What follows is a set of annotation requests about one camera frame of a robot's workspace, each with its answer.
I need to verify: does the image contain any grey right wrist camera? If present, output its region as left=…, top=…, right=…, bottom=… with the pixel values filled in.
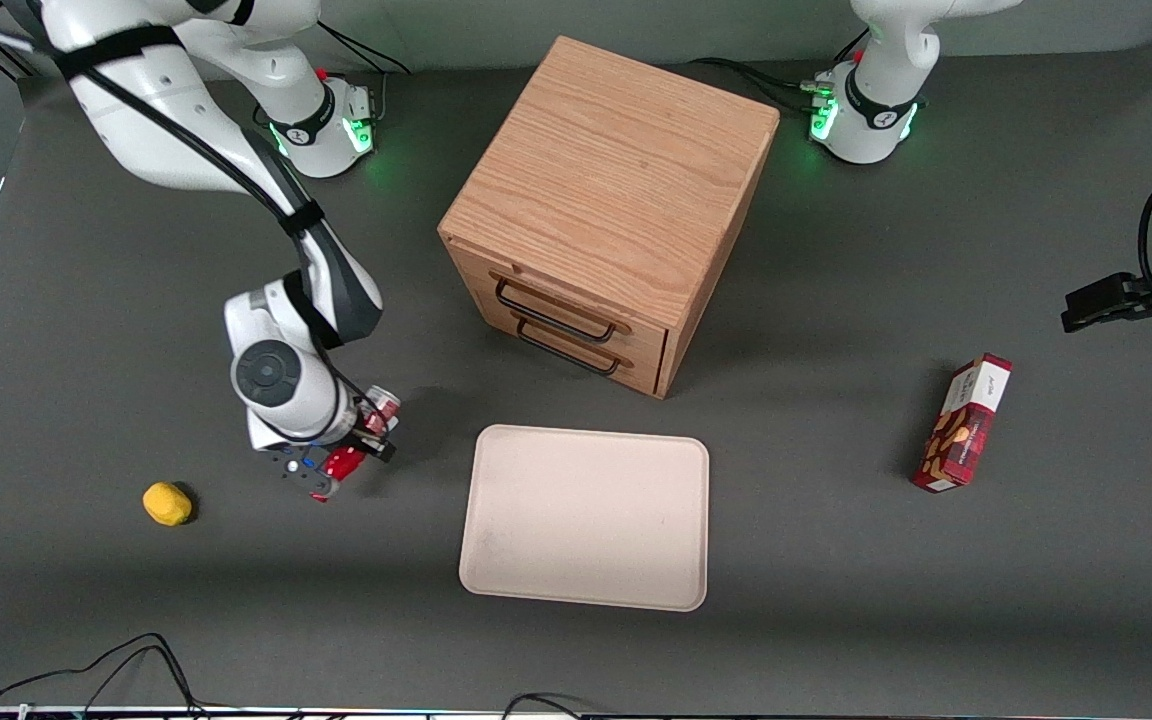
left=248, top=408, right=339, bottom=503

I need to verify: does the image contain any black metal drawer handle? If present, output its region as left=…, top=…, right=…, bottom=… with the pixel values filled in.
left=494, top=277, right=619, bottom=344
left=516, top=320, right=623, bottom=378

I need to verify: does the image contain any yellow lemon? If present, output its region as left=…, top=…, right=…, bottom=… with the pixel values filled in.
left=142, top=481, right=194, bottom=527

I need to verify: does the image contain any wooden drawer front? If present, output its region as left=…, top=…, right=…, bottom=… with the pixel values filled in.
left=476, top=290, right=670, bottom=396
left=456, top=245, right=674, bottom=363

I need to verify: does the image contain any wooden drawer cabinet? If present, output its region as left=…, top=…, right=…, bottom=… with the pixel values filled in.
left=437, top=35, right=782, bottom=401

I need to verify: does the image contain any black base cable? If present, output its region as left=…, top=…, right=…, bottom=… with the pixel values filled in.
left=316, top=12, right=410, bottom=76
left=688, top=55, right=834, bottom=113

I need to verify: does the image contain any black right base cable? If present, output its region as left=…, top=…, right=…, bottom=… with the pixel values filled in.
left=316, top=12, right=410, bottom=76

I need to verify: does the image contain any red snack box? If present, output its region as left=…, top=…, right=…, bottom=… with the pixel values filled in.
left=911, top=353, right=1015, bottom=494

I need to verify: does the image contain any black floor cable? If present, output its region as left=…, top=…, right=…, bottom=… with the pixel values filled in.
left=81, top=645, right=199, bottom=717
left=501, top=692, right=592, bottom=720
left=0, top=632, right=209, bottom=717

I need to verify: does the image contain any black left base cable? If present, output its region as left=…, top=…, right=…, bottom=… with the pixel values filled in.
left=688, top=55, right=834, bottom=113

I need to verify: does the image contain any beige plastic tray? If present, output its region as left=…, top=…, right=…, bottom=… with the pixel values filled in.
left=458, top=424, right=712, bottom=613

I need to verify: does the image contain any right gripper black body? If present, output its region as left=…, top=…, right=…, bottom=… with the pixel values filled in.
left=338, top=390, right=379, bottom=441

